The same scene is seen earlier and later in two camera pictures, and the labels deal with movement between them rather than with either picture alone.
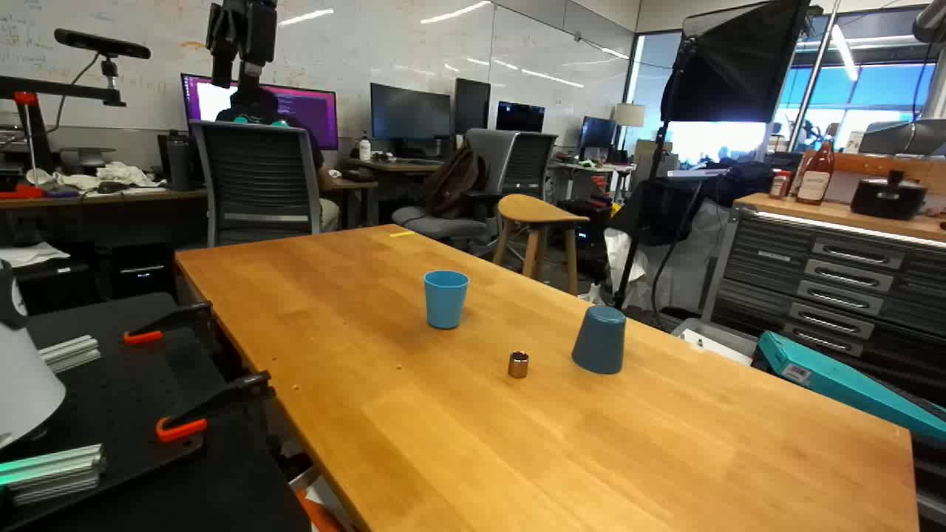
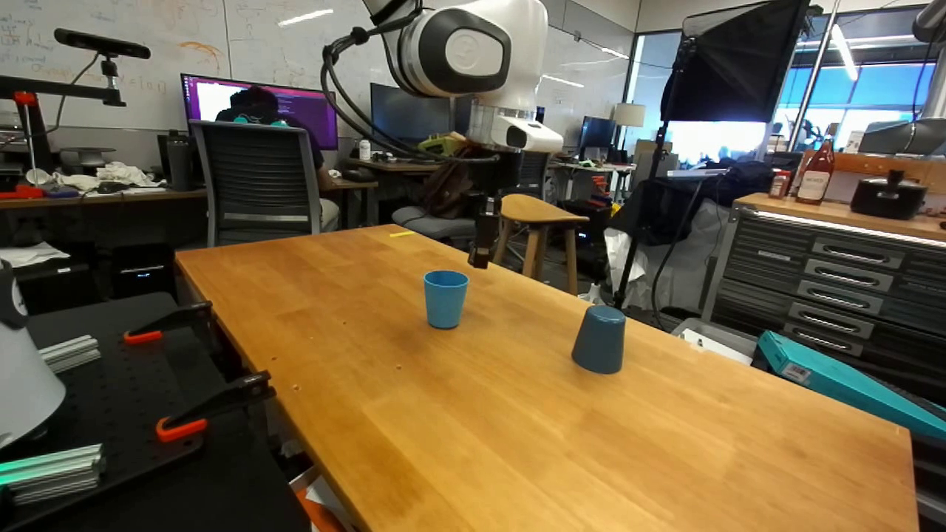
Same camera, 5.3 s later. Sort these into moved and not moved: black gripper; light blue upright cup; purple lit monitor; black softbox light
Moved: black gripper
Not moved: black softbox light; light blue upright cup; purple lit monitor
